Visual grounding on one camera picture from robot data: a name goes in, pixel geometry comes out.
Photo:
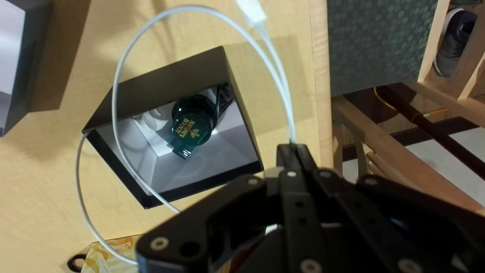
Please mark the green bottle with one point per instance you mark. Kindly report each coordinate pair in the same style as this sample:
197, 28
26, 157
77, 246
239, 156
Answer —
193, 123

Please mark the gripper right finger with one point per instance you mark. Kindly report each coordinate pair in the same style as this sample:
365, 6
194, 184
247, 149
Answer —
386, 220

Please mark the grey shoe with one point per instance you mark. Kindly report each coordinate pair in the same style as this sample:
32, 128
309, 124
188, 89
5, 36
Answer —
452, 41

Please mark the yellow tissue box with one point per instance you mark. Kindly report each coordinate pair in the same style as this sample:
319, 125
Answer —
104, 256

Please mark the white plastic object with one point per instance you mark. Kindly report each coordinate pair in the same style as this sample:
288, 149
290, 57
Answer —
149, 118

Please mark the black and white box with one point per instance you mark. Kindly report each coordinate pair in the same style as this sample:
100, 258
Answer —
22, 57

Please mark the wooden chair with green upholstery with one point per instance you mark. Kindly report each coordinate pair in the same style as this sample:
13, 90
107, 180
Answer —
379, 41

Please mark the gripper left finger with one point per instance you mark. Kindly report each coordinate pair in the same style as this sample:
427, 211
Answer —
227, 212

